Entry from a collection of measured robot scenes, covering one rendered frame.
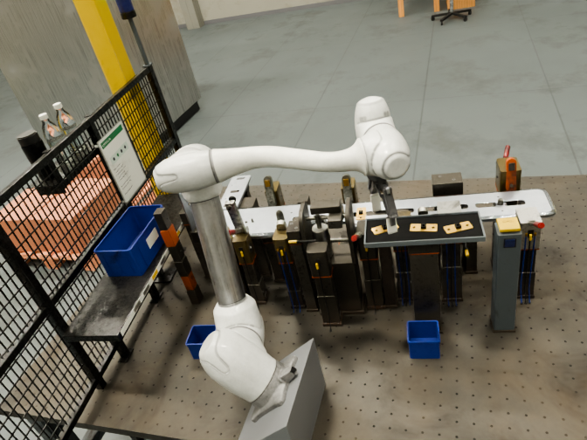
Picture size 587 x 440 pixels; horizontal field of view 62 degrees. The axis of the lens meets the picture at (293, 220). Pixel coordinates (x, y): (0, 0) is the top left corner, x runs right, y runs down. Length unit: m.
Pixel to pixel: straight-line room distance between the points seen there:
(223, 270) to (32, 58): 4.88
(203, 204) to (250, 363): 0.52
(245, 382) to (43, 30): 4.95
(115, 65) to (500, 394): 2.06
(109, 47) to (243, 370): 1.57
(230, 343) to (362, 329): 0.61
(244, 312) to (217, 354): 0.21
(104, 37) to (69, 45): 3.38
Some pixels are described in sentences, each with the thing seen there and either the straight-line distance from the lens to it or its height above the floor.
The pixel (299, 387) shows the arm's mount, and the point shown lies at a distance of 1.53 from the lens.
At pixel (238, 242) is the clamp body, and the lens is 1.93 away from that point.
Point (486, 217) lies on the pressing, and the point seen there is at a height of 1.00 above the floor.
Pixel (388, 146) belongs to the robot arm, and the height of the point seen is 1.57.
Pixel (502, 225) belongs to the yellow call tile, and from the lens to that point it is 1.64.
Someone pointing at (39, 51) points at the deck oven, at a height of 1.22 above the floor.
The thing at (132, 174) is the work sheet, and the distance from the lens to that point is 2.33.
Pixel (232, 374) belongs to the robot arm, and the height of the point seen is 0.99.
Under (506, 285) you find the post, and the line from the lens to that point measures 1.77.
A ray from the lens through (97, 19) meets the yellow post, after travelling 2.44.
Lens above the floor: 2.15
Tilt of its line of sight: 34 degrees down
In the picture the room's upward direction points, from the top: 14 degrees counter-clockwise
